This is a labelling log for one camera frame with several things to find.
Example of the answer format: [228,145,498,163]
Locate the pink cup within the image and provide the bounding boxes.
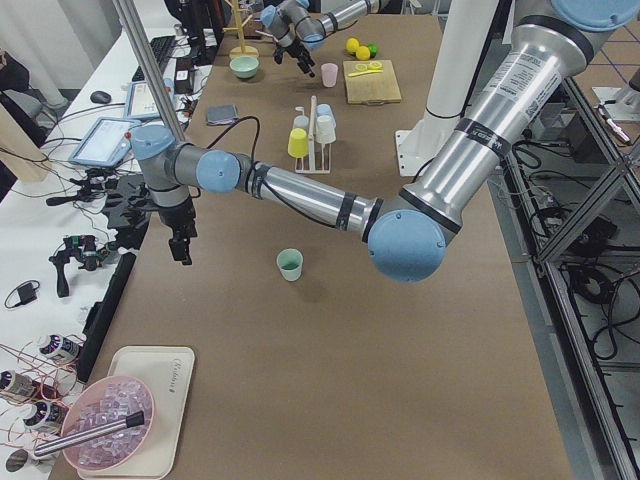
[321,63,339,88]

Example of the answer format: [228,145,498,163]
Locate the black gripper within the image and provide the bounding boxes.
[273,40,315,78]
[158,197,197,266]

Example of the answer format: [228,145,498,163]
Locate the grey cup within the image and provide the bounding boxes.
[292,115,310,132]

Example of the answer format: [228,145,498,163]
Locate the beige tray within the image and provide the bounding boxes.
[78,346,195,479]

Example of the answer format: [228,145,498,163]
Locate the yellow plastic knife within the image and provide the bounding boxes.
[347,70,383,78]

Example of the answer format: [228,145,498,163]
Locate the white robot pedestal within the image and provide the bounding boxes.
[395,1,513,177]

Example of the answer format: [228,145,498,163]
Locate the green cup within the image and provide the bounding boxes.
[276,248,304,282]

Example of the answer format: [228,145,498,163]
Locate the light blue cup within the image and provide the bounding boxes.
[316,104,334,118]

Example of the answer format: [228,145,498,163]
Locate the computer mouse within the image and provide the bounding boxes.
[90,90,112,105]

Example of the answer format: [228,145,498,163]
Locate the metal ice tongs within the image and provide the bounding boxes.
[33,410,145,458]

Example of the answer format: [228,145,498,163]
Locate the whole lemon lower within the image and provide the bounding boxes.
[355,45,371,61]

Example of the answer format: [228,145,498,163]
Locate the whole lemon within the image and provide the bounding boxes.
[345,37,360,55]
[355,45,371,61]

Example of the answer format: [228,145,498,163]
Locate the black keyboard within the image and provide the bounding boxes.
[131,35,177,82]

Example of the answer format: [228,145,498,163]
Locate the grey folded cloth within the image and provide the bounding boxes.
[205,104,239,125]

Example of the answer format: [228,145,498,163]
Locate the white cup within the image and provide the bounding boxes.
[315,115,336,145]

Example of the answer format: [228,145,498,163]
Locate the wooden cup tree stand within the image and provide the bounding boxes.
[223,0,259,59]

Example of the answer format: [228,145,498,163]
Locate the black monitor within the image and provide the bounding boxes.
[176,0,225,66]

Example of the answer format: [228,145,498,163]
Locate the whole lemon upper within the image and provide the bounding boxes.
[345,37,360,55]

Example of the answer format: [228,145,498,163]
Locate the green bowl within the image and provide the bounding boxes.
[229,55,260,80]

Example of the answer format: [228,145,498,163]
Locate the blue teach pendant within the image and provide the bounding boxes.
[123,81,160,120]
[69,117,142,168]

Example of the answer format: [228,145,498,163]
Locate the yellow cup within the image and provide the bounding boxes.
[287,128,309,158]

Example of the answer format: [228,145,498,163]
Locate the blue teach pendant far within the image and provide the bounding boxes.
[123,81,160,120]

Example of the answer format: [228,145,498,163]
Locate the pink bowl with ice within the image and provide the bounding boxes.
[59,375,160,471]

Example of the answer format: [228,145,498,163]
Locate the white wire cup holder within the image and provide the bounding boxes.
[294,95,331,174]

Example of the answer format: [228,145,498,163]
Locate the wooden cutting board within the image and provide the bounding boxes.
[342,60,402,105]

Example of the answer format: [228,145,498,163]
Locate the aluminium frame post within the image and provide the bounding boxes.
[113,0,185,141]

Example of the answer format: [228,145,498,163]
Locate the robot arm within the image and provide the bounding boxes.
[130,1,639,282]
[260,0,388,78]

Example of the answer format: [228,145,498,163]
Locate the blue teach pendant near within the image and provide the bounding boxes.
[69,117,142,168]

